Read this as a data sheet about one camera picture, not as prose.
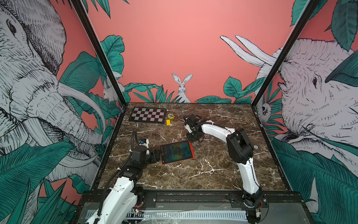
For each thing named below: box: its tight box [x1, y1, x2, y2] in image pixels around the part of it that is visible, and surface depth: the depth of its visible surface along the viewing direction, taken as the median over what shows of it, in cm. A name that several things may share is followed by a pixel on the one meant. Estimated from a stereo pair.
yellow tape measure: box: [167, 112, 175, 120], surface depth 113 cm
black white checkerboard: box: [129, 107, 167, 124], surface depth 110 cm
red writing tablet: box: [159, 140, 196, 166], surface depth 94 cm
